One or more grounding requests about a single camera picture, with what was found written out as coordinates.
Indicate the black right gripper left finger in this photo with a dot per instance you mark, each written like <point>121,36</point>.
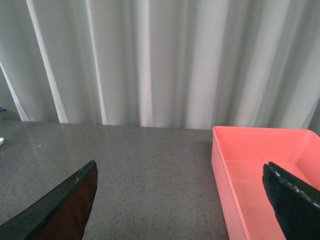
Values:
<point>62,214</point>

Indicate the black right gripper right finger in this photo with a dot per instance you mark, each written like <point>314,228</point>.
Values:
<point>296,204</point>

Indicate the pink plastic bin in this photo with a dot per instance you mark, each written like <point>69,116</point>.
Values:
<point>238,157</point>

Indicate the white rack with wooden bars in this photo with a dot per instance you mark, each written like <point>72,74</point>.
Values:
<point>2,140</point>

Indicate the white pleated curtain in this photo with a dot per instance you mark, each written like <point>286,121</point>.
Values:
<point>191,64</point>

